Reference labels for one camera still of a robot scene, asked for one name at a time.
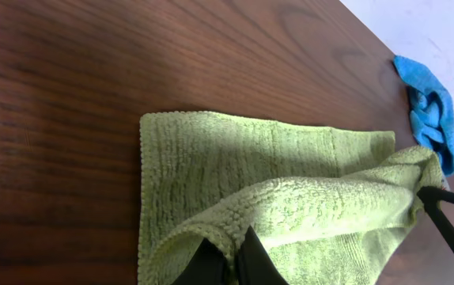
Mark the blue crumpled cloth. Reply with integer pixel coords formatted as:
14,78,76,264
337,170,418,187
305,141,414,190
393,55,454,177

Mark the green cloth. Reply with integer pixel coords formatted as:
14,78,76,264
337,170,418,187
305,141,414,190
138,112,442,284

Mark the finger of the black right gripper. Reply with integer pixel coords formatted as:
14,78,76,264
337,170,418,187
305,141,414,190
417,186,454,254

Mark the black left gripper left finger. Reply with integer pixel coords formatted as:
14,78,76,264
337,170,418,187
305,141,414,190
172,238,228,285

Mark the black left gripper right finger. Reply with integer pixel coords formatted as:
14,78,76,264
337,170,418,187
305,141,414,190
236,226,288,285

